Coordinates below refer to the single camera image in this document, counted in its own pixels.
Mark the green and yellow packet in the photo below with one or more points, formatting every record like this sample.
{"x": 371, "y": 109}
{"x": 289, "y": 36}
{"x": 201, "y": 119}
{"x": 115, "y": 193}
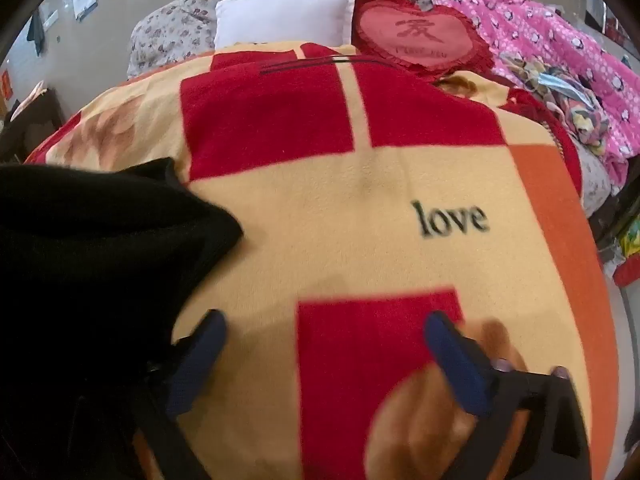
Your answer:
{"x": 631, "y": 237}

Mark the white pillow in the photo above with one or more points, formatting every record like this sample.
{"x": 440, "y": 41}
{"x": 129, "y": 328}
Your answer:
{"x": 280, "y": 17}

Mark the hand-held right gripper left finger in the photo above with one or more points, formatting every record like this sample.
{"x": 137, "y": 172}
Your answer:
{"x": 200, "y": 357}

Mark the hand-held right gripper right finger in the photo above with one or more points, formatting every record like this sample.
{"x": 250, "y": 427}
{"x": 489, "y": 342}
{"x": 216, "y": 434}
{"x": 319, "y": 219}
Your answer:
{"x": 457, "y": 365}

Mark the dark wooden table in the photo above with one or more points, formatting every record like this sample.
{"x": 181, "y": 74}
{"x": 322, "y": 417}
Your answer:
{"x": 35, "y": 127}

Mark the papers on table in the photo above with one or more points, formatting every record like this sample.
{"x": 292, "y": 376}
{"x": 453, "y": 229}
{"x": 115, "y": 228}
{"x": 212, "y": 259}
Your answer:
{"x": 27, "y": 102}

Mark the red and yellow printed blanket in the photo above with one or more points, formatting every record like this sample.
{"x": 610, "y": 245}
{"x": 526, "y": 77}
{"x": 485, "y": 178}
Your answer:
{"x": 325, "y": 210}

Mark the dark hanging cloth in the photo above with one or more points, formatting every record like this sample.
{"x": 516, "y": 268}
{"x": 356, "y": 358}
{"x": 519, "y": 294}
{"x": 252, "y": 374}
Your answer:
{"x": 36, "y": 32}

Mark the colourful patterned cloth bundle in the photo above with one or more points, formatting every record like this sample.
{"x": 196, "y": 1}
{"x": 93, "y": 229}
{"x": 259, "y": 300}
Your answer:
{"x": 565, "y": 100}

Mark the black pants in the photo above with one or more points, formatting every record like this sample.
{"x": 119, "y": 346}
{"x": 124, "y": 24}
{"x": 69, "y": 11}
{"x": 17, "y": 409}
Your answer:
{"x": 75, "y": 260}

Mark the grey floral quilt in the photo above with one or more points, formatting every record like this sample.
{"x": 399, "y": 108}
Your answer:
{"x": 170, "y": 25}

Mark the pink printed quilt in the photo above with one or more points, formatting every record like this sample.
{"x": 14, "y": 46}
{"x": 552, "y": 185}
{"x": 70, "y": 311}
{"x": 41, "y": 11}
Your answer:
{"x": 540, "y": 25}

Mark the red heart-shaped cushion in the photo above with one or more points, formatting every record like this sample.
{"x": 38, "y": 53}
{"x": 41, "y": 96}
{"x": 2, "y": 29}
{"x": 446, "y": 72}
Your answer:
{"x": 415, "y": 35}

